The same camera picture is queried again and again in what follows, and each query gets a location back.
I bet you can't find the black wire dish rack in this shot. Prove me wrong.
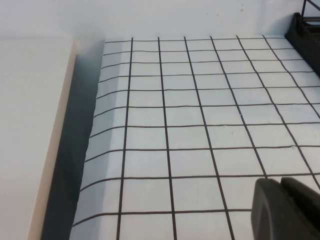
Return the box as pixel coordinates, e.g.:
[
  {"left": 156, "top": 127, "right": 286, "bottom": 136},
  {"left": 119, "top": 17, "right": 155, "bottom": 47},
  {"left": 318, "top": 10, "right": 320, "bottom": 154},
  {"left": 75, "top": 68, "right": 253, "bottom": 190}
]
[{"left": 300, "top": 0, "right": 320, "bottom": 23}]

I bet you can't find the beige side board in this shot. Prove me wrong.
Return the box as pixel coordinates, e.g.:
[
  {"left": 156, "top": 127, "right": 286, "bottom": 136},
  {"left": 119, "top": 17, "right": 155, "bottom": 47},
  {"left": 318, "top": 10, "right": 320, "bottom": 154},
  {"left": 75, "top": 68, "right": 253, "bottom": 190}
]
[{"left": 0, "top": 36, "right": 77, "bottom": 240}]

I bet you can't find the white grid pattern tablecloth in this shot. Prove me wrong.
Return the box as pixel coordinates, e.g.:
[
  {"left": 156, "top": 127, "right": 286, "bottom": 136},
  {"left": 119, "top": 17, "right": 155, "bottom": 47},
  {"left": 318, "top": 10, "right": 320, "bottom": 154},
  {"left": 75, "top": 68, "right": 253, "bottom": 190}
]
[{"left": 68, "top": 34, "right": 320, "bottom": 240}]

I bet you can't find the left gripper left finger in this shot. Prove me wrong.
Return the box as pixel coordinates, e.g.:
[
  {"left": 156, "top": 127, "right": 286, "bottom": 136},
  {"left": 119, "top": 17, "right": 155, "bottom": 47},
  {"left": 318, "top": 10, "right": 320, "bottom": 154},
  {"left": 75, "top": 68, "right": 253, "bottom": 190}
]
[{"left": 251, "top": 177, "right": 297, "bottom": 240}]

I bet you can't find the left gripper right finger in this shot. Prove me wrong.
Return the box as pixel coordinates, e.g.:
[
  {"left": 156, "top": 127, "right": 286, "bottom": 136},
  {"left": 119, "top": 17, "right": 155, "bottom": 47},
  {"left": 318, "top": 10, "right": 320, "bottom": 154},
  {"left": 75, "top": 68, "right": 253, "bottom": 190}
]
[{"left": 279, "top": 176, "right": 320, "bottom": 240}]

